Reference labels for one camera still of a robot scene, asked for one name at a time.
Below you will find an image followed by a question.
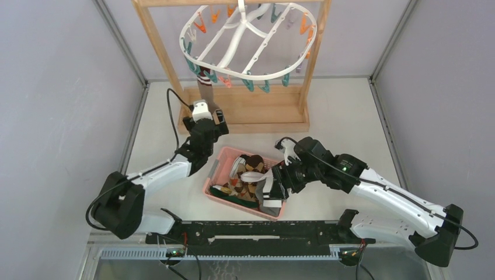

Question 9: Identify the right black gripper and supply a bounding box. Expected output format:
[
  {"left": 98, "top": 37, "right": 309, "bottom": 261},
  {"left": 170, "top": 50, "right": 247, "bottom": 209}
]
[{"left": 269, "top": 154, "right": 322, "bottom": 200}]

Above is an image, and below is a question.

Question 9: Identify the pink plastic basket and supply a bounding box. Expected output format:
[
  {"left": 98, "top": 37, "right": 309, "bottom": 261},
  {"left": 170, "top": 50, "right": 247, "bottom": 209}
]
[{"left": 203, "top": 146, "right": 286, "bottom": 222}]

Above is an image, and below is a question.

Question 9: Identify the white grey sock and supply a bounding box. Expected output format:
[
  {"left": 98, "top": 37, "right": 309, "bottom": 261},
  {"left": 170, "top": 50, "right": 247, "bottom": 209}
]
[{"left": 240, "top": 170, "right": 282, "bottom": 216}]

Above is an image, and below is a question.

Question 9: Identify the taupe striped cuff sock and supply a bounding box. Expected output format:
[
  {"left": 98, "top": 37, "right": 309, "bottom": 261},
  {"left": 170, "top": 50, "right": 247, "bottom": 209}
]
[{"left": 197, "top": 66, "right": 219, "bottom": 114}]

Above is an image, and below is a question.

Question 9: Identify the dark green sock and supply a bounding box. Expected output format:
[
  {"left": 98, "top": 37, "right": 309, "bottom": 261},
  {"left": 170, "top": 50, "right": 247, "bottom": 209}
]
[{"left": 209, "top": 185, "right": 259, "bottom": 209}]

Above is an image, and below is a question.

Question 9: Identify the dark brown argyle sock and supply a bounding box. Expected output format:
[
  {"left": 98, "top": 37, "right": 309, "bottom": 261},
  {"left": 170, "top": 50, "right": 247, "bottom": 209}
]
[{"left": 229, "top": 155, "right": 267, "bottom": 202}]

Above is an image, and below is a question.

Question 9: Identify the white round clip hanger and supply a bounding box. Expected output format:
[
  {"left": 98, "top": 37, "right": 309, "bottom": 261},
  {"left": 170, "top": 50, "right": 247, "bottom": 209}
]
[{"left": 179, "top": 1, "right": 319, "bottom": 93}]

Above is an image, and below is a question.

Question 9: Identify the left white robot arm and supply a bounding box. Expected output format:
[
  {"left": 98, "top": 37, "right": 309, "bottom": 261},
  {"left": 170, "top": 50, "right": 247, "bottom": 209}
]
[{"left": 85, "top": 109, "right": 229, "bottom": 243}]

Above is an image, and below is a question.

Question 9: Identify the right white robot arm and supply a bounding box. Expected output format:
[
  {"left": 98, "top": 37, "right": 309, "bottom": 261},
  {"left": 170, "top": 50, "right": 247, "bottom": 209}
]
[{"left": 263, "top": 136, "right": 463, "bottom": 267}]

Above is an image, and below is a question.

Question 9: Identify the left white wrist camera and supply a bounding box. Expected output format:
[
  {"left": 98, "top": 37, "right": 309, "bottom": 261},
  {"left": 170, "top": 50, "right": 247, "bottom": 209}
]
[{"left": 191, "top": 99, "right": 213, "bottom": 122}]

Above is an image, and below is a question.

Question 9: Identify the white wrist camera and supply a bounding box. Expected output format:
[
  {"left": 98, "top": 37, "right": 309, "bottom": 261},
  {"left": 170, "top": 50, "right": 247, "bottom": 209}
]
[
  {"left": 275, "top": 138, "right": 300, "bottom": 166},
  {"left": 191, "top": 99, "right": 213, "bottom": 122}
]

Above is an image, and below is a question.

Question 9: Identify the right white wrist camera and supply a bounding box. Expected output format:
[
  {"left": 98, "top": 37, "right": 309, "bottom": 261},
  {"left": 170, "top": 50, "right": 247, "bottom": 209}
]
[{"left": 275, "top": 138, "right": 300, "bottom": 166}]

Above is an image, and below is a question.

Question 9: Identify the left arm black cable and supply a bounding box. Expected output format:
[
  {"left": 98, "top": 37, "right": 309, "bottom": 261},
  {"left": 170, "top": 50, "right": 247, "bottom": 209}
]
[{"left": 85, "top": 87, "right": 194, "bottom": 232}]

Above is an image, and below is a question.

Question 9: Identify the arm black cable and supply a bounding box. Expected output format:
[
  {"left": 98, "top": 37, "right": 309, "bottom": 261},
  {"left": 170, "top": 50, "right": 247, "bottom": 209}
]
[
  {"left": 275, "top": 136, "right": 479, "bottom": 251},
  {"left": 85, "top": 87, "right": 194, "bottom": 232}
]

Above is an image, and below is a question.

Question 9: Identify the wooden hanger stand frame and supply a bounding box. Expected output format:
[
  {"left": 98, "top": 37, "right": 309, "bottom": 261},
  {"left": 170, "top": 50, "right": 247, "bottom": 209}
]
[{"left": 131, "top": 0, "right": 334, "bottom": 135}]

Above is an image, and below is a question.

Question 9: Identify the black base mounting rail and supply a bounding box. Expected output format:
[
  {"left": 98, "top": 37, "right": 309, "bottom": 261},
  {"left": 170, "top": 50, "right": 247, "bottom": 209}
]
[{"left": 145, "top": 220, "right": 361, "bottom": 256}]

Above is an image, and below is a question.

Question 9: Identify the white slotted cable duct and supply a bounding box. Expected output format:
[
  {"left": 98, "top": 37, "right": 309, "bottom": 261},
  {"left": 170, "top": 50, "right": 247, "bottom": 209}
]
[{"left": 99, "top": 247, "right": 341, "bottom": 261}]

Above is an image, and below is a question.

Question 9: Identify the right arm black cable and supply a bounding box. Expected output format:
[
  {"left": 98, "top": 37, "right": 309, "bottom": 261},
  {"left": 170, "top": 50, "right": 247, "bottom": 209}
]
[{"left": 275, "top": 136, "right": 479, "bottom": 251}]

